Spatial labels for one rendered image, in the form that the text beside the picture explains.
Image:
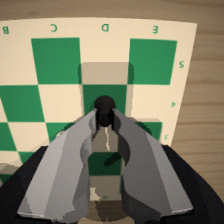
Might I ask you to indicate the green and cream chessboard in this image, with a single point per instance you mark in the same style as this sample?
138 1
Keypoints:
53 69

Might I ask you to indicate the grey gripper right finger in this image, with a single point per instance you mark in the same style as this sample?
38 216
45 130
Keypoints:
157 184

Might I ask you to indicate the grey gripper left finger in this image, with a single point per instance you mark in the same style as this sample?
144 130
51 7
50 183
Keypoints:
53 184

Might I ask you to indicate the black pawn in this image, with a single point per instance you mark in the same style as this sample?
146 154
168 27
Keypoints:
104 103

